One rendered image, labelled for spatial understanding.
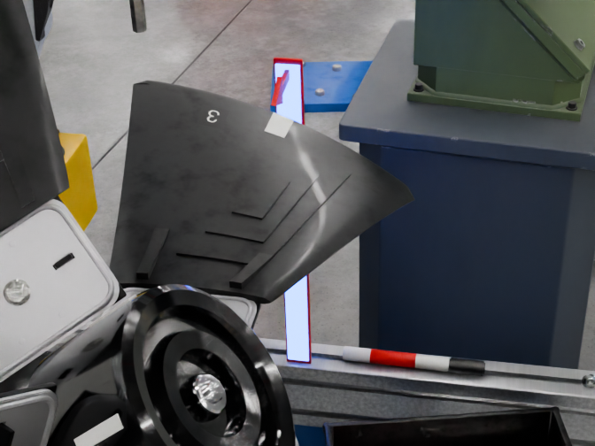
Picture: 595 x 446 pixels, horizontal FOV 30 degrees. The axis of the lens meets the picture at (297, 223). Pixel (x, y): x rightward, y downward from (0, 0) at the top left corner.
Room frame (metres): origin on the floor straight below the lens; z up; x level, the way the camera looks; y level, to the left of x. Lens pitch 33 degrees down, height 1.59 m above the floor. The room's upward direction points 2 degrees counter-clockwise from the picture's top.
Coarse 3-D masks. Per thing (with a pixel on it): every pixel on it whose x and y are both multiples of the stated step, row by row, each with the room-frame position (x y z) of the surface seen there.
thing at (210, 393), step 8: (200, 376) 0.41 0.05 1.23; (208, 376) 0.41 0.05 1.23; (200, 384) 0.41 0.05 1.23; (208, 384) 0.41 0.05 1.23; (216, 384) 0.41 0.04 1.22; (200, 392) 0.40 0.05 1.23; (208, 392) 0.40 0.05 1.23; (216, 392) 0.41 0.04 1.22; (224, 392) 0.41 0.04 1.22; (200, 400) 0.40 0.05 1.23; (208, 400) 0.40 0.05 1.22; (216, 400) 0.40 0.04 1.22; (224, 400) 0.41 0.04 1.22; (208, 408) 0.40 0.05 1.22; (216, 408) 0.40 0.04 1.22; (224, 408) 0.40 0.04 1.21
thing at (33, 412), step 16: (0, 400) 0.36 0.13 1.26; (16, 400) 0.37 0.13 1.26; (32, 400) 0.37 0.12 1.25; (48, 400) 0.38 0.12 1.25; (0, 416) 0.36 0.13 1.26; (16, 416) 0.36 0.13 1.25; (32, 416) 0.37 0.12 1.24; (48, 416) 0.38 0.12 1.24; (16, 432) 0.36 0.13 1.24; (32, 432) 0.37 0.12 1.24; (48, 432) 0.38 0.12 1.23
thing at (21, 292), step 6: (12, 282) 0.45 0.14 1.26; (18, 282) 0.45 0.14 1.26; (24, 282) 0.46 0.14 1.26; (6, 288) 0.45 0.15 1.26; (12, 288) 0.46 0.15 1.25; (18, 288) 0.46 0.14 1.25; (24, 288) 0.45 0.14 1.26; (6, 294) 0.45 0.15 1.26; (12, 294) 0.45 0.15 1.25; (18, 294) 0.45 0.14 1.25; (24, 294) 0.45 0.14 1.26; (30, 294) 0.46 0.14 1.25; (6, 300) 0.45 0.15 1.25; (12, 300) 0.45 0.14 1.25; (18, 300) 0.45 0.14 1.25; (24, 300) 0.45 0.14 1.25
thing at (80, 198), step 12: (72, 144) 0.93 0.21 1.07; (84, 144) 0.94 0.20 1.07; (72, 156) 0.91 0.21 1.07; (84, 156) 0.94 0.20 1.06; (72, 168) 0.91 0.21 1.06; (84, 168) 0.94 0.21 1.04; (72, 180) 0.90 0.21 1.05; (84, 180) 0.93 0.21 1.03; (72, 192) 0.90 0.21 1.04; (84, 192) 0.93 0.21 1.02; (72, 204) 0.90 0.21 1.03; (84, 204) 0.92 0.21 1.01; (96, 204) 0.95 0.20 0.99; (84, 216) 0.92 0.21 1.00; (84, 228) 0.91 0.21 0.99
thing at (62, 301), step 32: (32, 224) 0.48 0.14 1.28; (64, 224) 0.48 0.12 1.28; (0, 256) 0.47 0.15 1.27; (32, 256) 0.47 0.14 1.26; (64, 256) 0.47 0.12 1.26; (96, 256) 0.47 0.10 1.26; (0, 288) 0.46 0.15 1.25; (32, 288) 0.46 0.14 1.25; (64, 288) 0.46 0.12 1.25; (96, 288) 0.46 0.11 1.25; (0, 320) 0.45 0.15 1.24; (32, 320) 0.45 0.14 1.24; (64, 320) 0.45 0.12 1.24; (0, 352) 0.44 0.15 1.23; (32, 352) 0.44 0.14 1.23
